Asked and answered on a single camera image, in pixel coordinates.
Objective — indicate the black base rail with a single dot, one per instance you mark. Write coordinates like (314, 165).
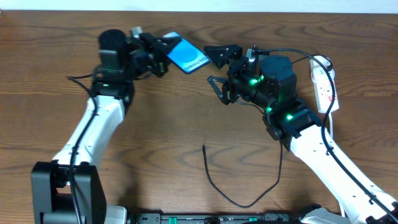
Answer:
(152, 217)

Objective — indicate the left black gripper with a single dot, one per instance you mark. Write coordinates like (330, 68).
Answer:
(158, 58)

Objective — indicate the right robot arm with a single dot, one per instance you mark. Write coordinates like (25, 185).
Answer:
(265, 77)

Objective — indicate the blue Galaxy smartphone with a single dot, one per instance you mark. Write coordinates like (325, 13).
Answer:
(187, 57)

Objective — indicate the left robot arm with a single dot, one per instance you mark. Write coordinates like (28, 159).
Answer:
(68, 189)

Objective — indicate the white power strip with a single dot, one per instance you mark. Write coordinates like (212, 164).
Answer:
(322, 86)

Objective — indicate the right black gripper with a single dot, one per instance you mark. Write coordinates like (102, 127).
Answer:
(232, 79)

